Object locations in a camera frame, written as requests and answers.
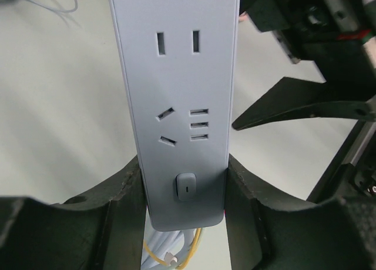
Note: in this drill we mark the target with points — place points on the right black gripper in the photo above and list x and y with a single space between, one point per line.
339 37

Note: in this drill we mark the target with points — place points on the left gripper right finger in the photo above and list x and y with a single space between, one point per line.
270 229

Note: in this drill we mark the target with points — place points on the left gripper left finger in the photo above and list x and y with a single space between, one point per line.
102 228

